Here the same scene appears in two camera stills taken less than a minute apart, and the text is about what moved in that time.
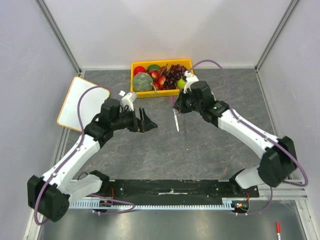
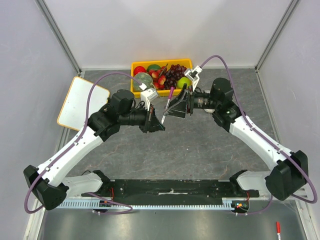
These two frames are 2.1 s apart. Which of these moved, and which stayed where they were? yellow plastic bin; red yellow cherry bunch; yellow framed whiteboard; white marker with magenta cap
Moved: white marker with magenta cap
Stayed: red yellow cherry bunch; yellow framed whiteboard; yellow plastic bin
